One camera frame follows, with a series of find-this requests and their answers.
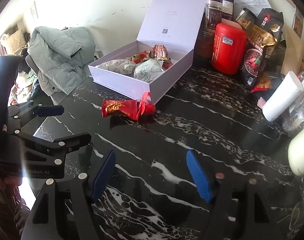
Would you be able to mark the white green print bread pack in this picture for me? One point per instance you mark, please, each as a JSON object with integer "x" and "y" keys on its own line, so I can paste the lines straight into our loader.
{"x": 149, "y": 70}

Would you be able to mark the white open gift box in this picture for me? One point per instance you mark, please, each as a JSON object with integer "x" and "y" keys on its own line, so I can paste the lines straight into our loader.
{"x": 172, "y": 23}

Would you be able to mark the grey green padded jacket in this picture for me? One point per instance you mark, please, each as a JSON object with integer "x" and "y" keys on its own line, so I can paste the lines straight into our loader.
{"x": 62, "y": 57}

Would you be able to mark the white paper roll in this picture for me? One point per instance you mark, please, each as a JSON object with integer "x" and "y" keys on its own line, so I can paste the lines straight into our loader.
{"x": 286, "y": 93}

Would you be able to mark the white croissant print bread pack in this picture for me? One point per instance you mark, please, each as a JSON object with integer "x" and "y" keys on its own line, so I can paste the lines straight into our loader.
{"x": 120, "y": 66}

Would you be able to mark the black gold cereal bag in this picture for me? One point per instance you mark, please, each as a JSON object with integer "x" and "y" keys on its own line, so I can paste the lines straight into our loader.
{"x": 261, "y": 41}

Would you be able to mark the red orange snack packet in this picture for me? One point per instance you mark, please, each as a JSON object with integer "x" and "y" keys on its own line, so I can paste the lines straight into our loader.
{"x": 139, "y": 57}

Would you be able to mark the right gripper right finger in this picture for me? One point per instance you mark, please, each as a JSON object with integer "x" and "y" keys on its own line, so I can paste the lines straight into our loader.
{"x": 239, "y": 209}

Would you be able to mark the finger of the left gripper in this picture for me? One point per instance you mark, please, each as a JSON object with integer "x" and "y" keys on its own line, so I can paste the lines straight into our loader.
{"x": 64, "y": 142}
{"x": 45, "y": 111}

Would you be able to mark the brown paper bag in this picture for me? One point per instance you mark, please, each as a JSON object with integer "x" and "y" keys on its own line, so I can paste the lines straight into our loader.
{"x": 293, "y": 52}

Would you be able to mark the red gold candy packet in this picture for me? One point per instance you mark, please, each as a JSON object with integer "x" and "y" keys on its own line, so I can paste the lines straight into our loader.
{"x": 125, "y": 108}

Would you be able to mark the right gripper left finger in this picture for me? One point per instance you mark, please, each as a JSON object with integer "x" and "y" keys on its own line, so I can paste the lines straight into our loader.
{"x": 63, "y": 210}

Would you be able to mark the red cylindrical canister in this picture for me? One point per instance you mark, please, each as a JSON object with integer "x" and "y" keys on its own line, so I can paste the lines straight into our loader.
{"x": 228, "y": 48}

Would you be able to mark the dark lidded jar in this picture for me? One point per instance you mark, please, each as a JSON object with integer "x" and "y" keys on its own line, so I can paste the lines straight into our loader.
{"x": 214, "y": 14}

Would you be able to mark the small red sachet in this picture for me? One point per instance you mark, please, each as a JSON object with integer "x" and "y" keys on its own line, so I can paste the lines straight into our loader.
{"x": 166, "y": 65}

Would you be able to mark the brown cereal snack packet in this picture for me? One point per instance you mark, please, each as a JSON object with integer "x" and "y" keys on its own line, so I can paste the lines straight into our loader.
{"x": 159, "y": 52}

